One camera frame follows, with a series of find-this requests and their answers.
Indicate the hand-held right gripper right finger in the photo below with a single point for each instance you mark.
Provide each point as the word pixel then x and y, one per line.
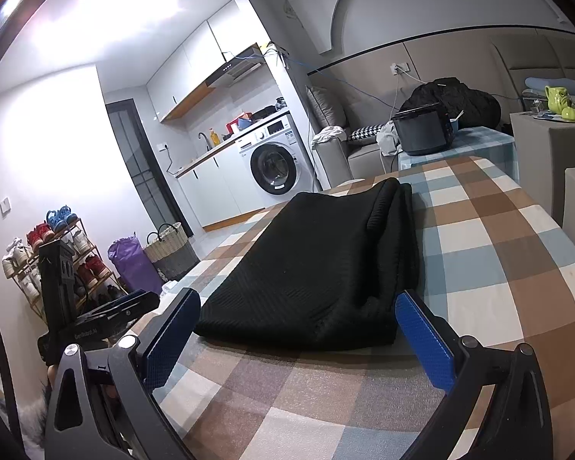
pixel 426 340

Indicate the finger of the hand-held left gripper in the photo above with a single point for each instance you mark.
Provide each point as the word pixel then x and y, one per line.
pixel 134 303

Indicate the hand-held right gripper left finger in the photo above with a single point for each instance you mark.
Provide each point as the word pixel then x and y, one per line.
pixel 172 326

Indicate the black knit shirt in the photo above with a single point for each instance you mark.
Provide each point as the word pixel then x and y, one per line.
pixel 306 268

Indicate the person's left forearm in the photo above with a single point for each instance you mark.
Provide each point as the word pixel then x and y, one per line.
pixel 26 421

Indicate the pale grey clothes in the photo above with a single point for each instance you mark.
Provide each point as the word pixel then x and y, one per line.
pixel 387 139

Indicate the person's left hand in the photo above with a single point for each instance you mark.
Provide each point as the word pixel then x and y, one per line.
pixel 52 373

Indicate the purple bag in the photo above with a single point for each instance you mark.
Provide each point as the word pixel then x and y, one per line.
pixel 134 263

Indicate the wooden shoe rack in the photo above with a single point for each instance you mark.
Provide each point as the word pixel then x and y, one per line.
pixel 96 249

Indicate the white shoe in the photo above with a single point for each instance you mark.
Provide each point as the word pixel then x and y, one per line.
pixel 15 256

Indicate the red shoe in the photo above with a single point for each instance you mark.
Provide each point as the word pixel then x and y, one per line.
pixel 40 235

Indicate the woven laundry basket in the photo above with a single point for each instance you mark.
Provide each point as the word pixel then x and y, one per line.
pixel 172 254

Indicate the blue sandal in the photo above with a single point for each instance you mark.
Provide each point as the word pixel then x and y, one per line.
pixel 62 218

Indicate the checked blanket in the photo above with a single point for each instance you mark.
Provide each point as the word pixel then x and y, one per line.
pixel 484 258

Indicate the dark glass door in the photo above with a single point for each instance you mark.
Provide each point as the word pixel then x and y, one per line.
pixel 143 172

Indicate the white lower kitchen cabinets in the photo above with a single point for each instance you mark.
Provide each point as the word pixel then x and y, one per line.
pixel 220 187

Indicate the black faucet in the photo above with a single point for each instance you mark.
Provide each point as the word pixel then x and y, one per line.
pixel 208 143

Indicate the yellow bottle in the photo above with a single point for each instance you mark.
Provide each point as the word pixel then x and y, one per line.
pixel 214 139

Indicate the white washing machine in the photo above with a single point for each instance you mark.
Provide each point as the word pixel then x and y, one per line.
pixel 273 167

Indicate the grey sofa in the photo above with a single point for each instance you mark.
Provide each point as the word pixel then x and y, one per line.
pixel 359 160

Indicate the red box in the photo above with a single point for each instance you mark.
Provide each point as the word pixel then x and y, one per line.
pixel 234 127

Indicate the light blue cloth covered table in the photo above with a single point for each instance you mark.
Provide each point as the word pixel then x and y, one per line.
pixel 479 143

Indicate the black round cooker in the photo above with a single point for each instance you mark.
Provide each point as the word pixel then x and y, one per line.
pixel 419 134

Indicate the large grey box table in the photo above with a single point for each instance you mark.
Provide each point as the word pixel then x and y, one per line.
pixel 536 163

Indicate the blue bowl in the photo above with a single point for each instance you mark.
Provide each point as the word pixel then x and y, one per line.
pixel 244 123

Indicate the houndstooth pillow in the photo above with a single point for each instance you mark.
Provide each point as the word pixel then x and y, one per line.
pixel 364 132

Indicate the white cloth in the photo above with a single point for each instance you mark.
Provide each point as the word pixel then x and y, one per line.
pixel 328 133

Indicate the black jacket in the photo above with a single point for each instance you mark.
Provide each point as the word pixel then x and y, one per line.
pixel 460 100

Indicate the white upper cabinets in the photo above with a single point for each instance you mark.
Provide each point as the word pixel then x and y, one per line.
pixel 196 57

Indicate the grey cushion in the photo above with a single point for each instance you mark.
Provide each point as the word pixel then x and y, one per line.
pixel 326 108

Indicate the range hood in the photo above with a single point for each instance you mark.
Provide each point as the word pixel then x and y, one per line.
pixel 235 69

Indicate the green cup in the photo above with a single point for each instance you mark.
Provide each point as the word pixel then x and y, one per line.
pixel 571 114

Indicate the green teapot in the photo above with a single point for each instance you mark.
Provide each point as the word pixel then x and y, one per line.
pixel 558 98

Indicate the white light switch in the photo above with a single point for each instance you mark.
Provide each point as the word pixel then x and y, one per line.
pixel 5 205

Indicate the white wall socket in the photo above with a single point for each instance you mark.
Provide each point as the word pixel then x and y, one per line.
pixel 401 67

